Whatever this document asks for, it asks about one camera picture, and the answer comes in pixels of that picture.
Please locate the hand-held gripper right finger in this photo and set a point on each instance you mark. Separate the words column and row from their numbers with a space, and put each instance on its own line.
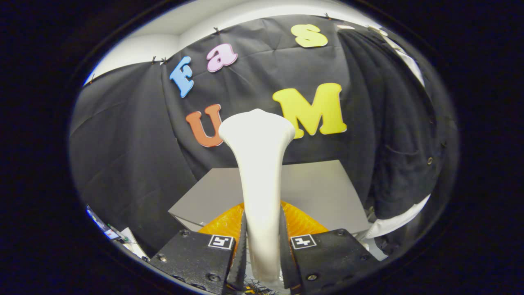
column 286, row 262

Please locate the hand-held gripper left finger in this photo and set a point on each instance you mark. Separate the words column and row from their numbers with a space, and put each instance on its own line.
column 242, row 262

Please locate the white garment steamer head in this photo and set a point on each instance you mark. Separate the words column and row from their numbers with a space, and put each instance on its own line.
column 260, row 172

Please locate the black button jacket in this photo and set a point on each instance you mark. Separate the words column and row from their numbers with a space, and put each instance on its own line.
column 401, row 123

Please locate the grey cabinet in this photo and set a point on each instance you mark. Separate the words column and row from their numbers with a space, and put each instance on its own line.
column 315, row 192

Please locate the blue lit screen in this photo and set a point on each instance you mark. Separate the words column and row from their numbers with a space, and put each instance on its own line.
column 102, row 223

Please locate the black backdrop cloth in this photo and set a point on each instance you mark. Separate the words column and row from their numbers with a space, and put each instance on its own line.
column 123, row 143

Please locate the row of small cloth clips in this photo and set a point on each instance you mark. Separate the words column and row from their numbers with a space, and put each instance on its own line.
column 217, row 30

